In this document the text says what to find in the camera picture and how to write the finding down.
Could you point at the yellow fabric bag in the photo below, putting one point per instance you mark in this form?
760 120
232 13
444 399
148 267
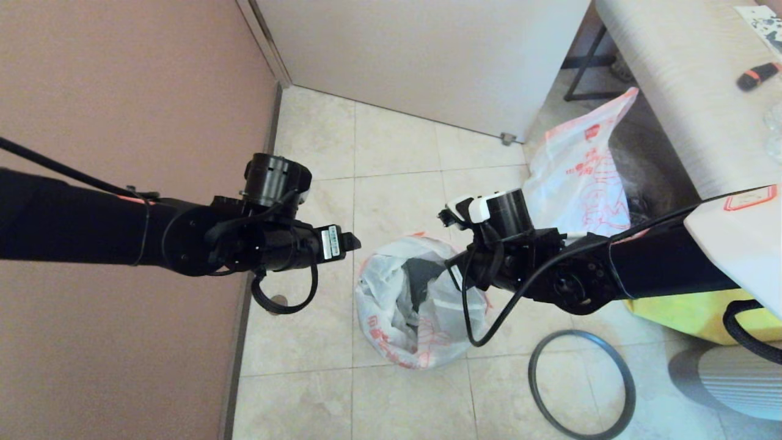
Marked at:
690 311

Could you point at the white red-print trash bag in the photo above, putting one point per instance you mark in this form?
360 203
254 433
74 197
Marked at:
574 183
391 305

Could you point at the white wood-grain table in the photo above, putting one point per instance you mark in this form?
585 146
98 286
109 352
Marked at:
684 91

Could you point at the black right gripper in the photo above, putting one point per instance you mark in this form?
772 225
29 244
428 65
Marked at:
501 263

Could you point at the black metal table frame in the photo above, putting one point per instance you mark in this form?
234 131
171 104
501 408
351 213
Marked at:
595 95

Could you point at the black-patterned white paper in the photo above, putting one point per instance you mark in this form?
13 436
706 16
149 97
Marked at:
767 24

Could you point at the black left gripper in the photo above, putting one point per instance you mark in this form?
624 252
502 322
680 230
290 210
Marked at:
305 244

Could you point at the clear plastic wrap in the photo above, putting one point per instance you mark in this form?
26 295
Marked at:
774 131

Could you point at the white door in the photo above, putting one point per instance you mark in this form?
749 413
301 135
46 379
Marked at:
427 61

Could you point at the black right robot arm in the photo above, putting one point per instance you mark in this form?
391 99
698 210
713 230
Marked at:
660 263

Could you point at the grey ribbed round object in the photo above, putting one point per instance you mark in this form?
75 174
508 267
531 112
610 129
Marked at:
742 385

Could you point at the clear bag with dark contents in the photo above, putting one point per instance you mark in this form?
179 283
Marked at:
647 183

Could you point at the black and orange marker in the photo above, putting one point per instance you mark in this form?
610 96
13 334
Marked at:
757 76

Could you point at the metal door bottom latch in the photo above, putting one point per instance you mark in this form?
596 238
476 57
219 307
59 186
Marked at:
507 138

